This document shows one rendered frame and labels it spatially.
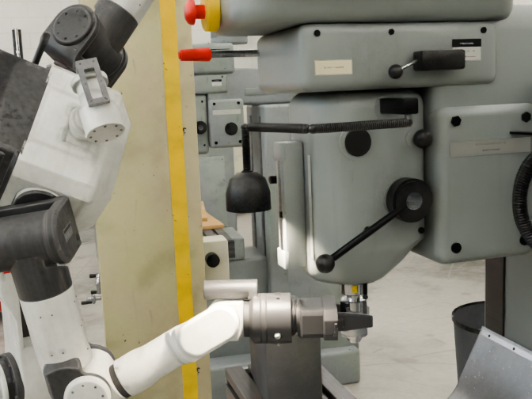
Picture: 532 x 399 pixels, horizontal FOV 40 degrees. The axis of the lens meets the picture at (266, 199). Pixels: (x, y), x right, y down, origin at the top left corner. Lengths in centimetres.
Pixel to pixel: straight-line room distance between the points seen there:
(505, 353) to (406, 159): 54
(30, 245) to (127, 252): 173
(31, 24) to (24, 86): 883
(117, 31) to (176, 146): 146
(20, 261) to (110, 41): 48
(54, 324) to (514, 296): 88
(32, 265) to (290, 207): 43
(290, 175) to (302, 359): 52
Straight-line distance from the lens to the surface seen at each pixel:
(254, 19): 107
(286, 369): 157
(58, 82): 138
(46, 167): 128
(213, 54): 126
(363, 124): 104
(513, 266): 152
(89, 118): 123
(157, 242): 294
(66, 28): 144
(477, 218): 123
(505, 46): 125
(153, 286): 298
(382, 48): 113
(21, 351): 166
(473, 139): 121
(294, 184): 119
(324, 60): 109
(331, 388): 171
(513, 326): 155
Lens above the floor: 164
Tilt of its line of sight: 9 degrees down
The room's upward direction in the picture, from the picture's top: 2 degrees counter-clockwise
